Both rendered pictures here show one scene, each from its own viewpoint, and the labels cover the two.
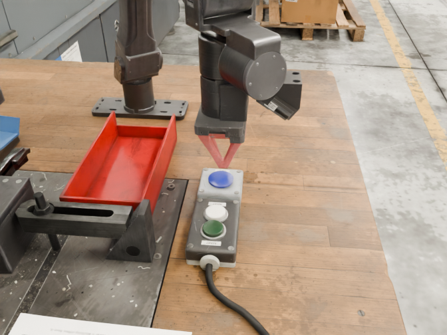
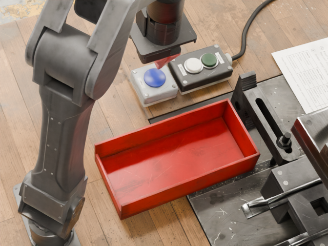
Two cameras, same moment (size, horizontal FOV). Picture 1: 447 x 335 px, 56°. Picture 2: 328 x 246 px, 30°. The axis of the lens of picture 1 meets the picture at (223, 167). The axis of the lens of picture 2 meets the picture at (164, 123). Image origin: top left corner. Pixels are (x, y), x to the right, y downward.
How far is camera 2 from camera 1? 1.15 m
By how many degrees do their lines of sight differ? 75
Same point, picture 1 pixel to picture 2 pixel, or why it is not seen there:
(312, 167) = not seen: hidden behind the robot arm
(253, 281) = (218, 40)
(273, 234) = not seen: hidden behind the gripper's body
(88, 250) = (260, 140)
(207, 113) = (178, 34)
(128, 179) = (179, 161)
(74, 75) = not seen: outside the picture
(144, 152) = (135, 174)
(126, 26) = (81, 158)
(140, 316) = (279, 83)
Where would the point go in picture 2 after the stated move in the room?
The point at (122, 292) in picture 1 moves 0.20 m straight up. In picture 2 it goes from (273, 100) to (303, 33)
